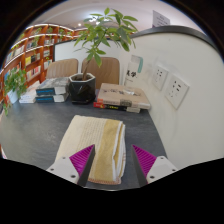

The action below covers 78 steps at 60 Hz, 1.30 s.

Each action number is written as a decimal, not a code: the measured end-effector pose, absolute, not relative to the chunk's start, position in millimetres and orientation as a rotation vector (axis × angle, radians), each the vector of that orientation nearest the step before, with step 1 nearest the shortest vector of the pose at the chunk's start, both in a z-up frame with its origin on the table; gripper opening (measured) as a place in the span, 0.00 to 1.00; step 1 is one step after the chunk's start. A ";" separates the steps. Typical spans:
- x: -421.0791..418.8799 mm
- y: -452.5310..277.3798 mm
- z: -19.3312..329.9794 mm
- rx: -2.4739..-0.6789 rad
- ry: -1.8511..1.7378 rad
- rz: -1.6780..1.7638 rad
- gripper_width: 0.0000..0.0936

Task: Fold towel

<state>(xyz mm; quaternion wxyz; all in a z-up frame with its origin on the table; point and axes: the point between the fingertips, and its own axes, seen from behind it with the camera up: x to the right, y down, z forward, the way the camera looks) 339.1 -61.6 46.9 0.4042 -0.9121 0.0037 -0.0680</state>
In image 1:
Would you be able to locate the white calligraphy card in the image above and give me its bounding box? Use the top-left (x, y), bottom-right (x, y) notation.
top-left (124, 54), bottom-right (144, 88)

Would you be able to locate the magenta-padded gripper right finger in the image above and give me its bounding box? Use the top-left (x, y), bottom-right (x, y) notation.
top-left (131, 144), bottom-right (178, 188)

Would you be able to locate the tan padded chair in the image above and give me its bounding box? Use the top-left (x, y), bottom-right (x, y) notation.
top-left (45, 58), bottom-right (79, 80)
top-left (81, 56), bottom-right (121, 90)

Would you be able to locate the cream and yellow towel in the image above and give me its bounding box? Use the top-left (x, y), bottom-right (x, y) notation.
top-left (54, 114), bottom-right (128, 186)

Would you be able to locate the small tree in black pot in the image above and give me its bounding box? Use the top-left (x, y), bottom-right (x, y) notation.
top-left (68, 7), bottom-right (139, 105)

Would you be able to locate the red and black book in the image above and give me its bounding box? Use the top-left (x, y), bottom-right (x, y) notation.
top-left (93, 101), bottom-right (141, 114)

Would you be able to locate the white and pink book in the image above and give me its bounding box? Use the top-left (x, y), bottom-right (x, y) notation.
top-left (23, 81), bottom-right (41, 99)

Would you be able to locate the thin white book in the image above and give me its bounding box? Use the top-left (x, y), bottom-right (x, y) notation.
top-left (18, 94), bottom-right (38, 104)

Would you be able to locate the thick dark blue book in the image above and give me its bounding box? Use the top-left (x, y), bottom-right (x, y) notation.
top-left (34, 93), bottom-right (70, 104)

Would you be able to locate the leafy plant in white pot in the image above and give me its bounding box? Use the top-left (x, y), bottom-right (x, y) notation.
top-left (2, 68), bottom-right (28, 116)

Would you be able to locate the white hanging poster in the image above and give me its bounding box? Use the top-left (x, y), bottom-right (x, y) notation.
top-left (152, 9), bottom-right (171, 28)

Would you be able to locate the orange wooden bookshelf unit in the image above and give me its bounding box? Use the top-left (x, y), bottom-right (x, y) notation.
top-left (0, 23), bottom-right (88, 101)

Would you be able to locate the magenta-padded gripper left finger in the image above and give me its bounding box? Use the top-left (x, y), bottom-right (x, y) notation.
top-left (45, 144), bottom-right (96, 188)

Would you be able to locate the white black-framed partition screen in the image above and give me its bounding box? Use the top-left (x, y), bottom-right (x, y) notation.
top-left (53, 24), bottom-right (224, 171)

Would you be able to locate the thick grey marbled book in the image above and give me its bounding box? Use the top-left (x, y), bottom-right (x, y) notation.
top-left (35, 77), bottom-right (71, 97)

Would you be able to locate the large beige book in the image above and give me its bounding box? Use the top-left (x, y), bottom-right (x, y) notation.
top-left (97, 82), bottom-right (152, 110)

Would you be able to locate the white wall socket panel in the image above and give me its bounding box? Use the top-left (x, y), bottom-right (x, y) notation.
top-left (152, 64), bottom-right (170, 92)
top-left (165, 74), bottom-right (190, 110)

